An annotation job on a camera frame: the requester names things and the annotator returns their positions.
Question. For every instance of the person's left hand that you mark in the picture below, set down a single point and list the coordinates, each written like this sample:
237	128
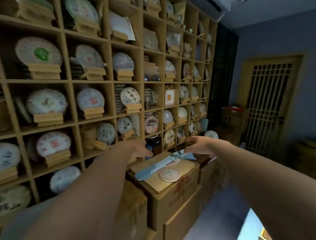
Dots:
138	149

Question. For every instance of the person's right hand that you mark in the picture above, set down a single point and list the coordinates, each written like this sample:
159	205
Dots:
203	146

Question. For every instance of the person's left fingers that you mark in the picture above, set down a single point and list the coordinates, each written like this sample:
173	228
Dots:
146	152

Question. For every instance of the person's right fingers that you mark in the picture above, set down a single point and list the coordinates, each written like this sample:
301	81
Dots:
192	148

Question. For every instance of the person's left forearm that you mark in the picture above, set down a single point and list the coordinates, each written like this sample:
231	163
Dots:
93	192

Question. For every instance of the person's right forearm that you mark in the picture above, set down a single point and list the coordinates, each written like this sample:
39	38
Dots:
261	183

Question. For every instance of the black box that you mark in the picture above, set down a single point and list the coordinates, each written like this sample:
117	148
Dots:
154	144

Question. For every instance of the blue patterned cloth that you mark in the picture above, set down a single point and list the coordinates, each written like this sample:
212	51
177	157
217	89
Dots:
153	168

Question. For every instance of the round white wrapped tea cake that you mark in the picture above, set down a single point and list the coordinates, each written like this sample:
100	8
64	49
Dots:
211	134

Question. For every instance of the tan kraft paper sheet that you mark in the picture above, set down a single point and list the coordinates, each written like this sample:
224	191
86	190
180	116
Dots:
184	170

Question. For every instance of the teal cylindrical tin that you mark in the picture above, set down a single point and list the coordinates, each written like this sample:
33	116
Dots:
204	124

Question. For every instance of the round tea cake red print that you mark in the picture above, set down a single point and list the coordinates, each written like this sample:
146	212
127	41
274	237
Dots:
169	174

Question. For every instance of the plain cardboard box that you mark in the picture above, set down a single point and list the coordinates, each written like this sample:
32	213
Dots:
133	212
181	222
209	178

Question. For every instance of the open cardboard box red contents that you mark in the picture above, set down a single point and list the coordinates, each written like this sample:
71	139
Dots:
234	116

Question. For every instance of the cardboard box with red print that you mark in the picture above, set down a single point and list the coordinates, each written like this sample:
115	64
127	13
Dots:
175	200

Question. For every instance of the white box with orange label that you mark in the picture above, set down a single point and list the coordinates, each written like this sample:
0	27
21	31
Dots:
170	97

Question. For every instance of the wooden grid shelf unit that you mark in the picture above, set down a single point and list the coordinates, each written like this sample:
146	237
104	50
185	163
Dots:
109	81

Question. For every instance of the wooden lattice door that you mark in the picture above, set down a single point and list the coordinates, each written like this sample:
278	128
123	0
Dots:
266	99

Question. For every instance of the white ceramic figurine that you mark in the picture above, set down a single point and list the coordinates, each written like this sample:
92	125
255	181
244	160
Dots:
187	50

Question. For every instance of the set of wooden display stands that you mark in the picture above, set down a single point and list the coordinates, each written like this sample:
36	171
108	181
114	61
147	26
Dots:
48	118

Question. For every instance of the display of wrapped tea cakes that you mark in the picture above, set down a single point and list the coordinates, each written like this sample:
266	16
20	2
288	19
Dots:
47	101

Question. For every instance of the white air conditioner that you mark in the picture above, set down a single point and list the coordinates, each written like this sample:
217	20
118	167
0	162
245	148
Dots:
217	7

